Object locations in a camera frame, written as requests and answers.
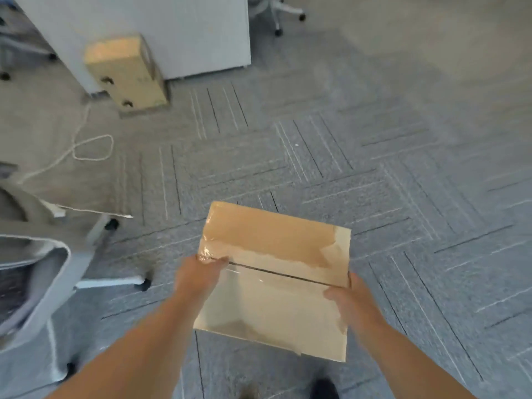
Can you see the person's left hand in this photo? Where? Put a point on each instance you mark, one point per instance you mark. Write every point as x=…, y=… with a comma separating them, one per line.
x=195, y=278

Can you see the taped brown cardboard box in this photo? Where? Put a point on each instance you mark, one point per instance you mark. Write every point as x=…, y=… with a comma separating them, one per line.
x=274, y=270

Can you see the white office chair base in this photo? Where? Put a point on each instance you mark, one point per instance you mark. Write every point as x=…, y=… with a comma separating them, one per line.
x=276, y=10

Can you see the person's right thumb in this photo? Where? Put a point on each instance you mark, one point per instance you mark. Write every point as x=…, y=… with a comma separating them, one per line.
x=336, y=292

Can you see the white cabinet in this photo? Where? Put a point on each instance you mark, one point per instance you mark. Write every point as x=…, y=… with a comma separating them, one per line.
x=166, y=33

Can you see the person's right hand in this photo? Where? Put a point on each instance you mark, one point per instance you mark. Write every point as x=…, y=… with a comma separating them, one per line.
x=353, y=305

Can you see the person's left thumb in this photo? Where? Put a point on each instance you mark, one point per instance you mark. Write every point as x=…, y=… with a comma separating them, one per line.
x=214, y=261

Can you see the grey office chair base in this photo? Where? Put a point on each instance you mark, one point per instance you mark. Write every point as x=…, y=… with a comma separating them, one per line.
x=16, y=49

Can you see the grey mesh office chair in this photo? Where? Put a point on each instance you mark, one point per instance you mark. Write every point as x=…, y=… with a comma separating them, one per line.
x=41, y=265

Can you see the person's black shoe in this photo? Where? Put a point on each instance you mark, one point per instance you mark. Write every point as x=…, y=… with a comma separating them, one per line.
x=324, y=388

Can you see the person's right forearm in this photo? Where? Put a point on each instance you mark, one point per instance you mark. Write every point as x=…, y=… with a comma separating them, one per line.
x=415, y=361

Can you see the tall cardboard box with holes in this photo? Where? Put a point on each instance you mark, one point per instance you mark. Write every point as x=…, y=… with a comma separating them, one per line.
x=124, y=74

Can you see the person's left forearm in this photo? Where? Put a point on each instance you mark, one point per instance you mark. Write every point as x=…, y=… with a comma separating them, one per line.
x=124, y=353

